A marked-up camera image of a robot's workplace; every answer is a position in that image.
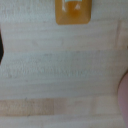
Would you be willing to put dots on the pink cup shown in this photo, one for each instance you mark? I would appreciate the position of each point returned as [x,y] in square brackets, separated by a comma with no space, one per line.
[124,96]

